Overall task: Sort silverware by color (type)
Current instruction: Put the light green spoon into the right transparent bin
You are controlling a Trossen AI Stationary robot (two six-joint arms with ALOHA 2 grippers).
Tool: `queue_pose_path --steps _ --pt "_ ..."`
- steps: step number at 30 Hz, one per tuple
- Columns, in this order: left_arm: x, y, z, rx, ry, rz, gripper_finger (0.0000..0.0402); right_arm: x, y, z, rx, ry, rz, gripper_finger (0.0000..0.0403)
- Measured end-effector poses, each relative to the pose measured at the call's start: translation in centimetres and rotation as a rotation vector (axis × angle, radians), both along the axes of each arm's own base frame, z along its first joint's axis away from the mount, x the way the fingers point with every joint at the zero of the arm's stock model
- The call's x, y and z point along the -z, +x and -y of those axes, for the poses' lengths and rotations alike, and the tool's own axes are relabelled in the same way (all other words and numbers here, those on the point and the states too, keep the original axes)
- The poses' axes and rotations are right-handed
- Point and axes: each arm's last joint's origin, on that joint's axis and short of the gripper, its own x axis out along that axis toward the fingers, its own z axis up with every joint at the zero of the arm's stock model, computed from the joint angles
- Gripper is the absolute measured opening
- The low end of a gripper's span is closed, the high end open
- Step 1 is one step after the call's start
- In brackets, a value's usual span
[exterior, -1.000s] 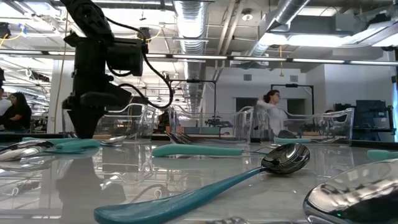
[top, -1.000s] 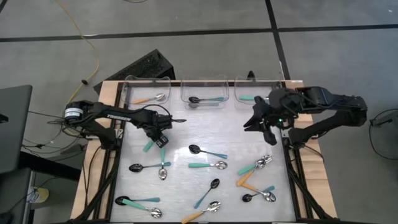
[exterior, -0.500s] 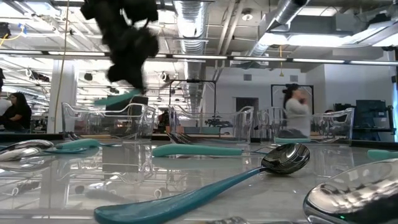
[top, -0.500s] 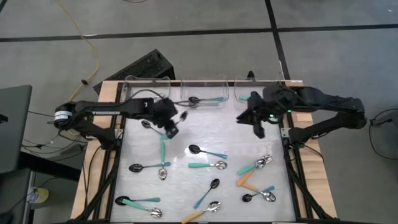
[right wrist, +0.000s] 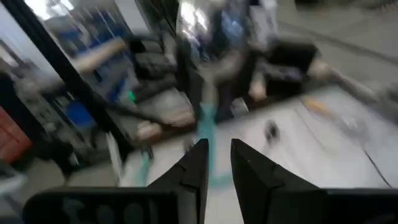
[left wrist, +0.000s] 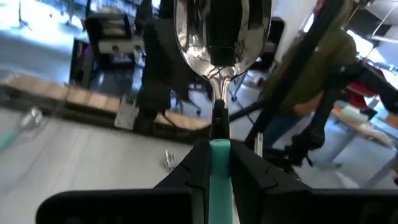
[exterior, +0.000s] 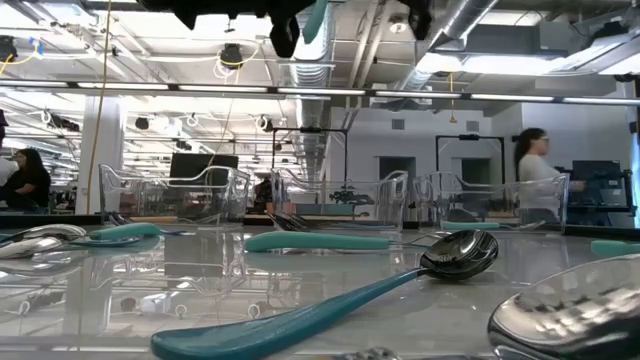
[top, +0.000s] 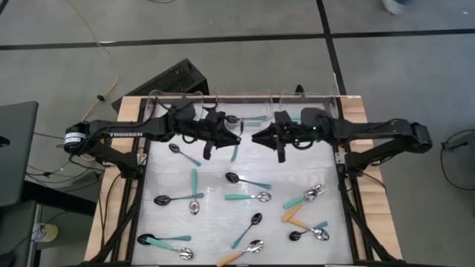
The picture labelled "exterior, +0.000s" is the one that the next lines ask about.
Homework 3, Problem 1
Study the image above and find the clear plastic bin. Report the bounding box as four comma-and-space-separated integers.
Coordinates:
269, 167, 409, 233
98, 163, 252, 227
412, 171, 571, 235

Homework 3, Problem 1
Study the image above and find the silver fork mint handle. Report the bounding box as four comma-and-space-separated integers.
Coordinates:
590, 239, 640, 259

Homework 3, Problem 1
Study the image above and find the yellow cable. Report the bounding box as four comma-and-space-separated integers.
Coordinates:
86, 0, 114, 216

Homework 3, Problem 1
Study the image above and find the black fork teal handle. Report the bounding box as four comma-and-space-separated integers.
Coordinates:
279, 215, 402, 232

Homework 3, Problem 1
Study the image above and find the long ceiling light strip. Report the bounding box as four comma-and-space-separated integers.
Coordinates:
0, 78, 640, 107

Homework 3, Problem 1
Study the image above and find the white column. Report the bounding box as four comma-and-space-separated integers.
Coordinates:
74, 95, 126, 216

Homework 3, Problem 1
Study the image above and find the black metal station frame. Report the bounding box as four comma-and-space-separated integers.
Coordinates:
434, 133, 506, 186
272, 127, 349, 182

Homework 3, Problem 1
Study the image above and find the black monitor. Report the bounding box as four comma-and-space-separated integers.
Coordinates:
168, 152, 240, 189

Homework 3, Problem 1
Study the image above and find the dark equipment station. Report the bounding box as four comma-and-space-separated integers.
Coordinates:
537, 158, 637, 227

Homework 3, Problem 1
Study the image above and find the black ceiling camera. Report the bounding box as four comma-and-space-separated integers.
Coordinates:
219, 43, 245, 70

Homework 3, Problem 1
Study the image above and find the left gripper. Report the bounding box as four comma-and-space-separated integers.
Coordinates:
137, 0, 317, 59

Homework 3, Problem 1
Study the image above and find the person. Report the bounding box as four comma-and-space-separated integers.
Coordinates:
513, 127, 587, 226
0, 147, 53, 212

